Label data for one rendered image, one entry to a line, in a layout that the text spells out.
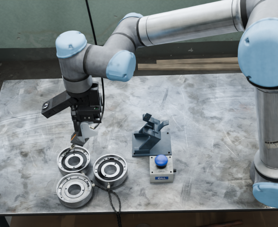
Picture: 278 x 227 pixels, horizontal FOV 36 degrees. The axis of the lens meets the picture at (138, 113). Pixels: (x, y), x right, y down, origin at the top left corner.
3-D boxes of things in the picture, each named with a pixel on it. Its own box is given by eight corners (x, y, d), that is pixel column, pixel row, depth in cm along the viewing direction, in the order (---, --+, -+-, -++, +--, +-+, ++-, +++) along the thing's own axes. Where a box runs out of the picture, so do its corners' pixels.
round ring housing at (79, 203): (63, 215, 124) (61, 207, 121) (54, 187, 131) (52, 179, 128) (97, 202, 126) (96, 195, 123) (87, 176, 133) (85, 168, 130)
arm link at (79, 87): (60, 83, 108) (63, 62, 113) (63, 96, 111) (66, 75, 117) (89, 82, 107) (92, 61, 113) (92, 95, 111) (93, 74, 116)
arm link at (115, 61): (141, 37, 104) (100, 29, 107) (124, 65, 97) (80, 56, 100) (142, 62, 110) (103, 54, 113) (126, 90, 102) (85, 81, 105)
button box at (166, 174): (150, 183, 130) (149, 173, 127) (149, 164, 135) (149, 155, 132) (176, 182, 130) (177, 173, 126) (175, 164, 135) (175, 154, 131)
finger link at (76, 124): (81, 139, 121) (77, 115, 115) (76, 139, 121) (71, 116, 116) (83, 129, 125) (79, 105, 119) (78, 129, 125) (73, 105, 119)
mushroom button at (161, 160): (154, 174, 130) (154, 164, 126) (154, 163, 132) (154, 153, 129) (168, 173, 129) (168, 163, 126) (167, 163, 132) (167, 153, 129)
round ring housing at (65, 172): (53, 164, 137) (50, 156, 134) (81, 148, 141) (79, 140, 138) (68, 185, 131) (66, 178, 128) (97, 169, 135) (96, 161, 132)
